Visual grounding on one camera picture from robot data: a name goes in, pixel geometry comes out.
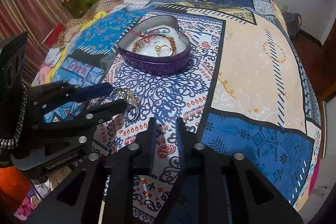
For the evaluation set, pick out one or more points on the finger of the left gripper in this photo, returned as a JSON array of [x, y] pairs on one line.
[[105, 112], [91, 92]]

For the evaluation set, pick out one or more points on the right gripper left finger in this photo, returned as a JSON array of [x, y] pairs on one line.
[[144, 158]]

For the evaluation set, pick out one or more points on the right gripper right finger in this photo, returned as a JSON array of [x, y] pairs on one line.
[[186, 142]]

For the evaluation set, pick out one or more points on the yellow blanket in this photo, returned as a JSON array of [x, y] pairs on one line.
[[56, 56]]

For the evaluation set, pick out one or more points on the red book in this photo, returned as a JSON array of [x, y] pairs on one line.
[[52, 37]]

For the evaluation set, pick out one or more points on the brown patterned cloth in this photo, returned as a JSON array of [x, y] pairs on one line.
[[74, 26]]

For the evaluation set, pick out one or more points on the patchwork patterned blue bedspread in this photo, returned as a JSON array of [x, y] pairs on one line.
[[244, 79]]

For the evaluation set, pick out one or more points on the purple heart-shaped tin box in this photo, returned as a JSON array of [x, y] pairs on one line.
[[156, 46]]

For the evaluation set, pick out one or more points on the striped red curtain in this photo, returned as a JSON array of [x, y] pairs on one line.
[[37, 18]]

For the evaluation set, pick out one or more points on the dark bag on floor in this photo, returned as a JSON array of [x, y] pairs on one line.
[[293, 23]]

